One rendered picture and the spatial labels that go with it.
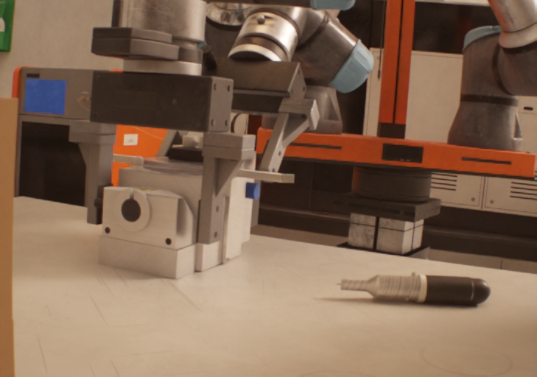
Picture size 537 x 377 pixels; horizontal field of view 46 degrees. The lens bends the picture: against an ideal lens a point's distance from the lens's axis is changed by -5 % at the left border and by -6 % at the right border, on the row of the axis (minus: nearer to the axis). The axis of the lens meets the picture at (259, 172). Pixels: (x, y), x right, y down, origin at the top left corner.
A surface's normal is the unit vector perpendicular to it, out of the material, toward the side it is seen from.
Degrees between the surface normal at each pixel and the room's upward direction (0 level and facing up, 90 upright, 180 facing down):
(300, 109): 50
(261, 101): 140
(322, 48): 114
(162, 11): 90
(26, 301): 0
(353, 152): 90
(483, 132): 72
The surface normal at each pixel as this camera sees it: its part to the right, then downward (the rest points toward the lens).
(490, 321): 0.08, -0.99
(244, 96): -0.30, 0.80
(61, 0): -0.36, 0.06
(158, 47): 0.93, 0.11
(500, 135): 0.04, -0.21
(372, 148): -0.02, 0.10
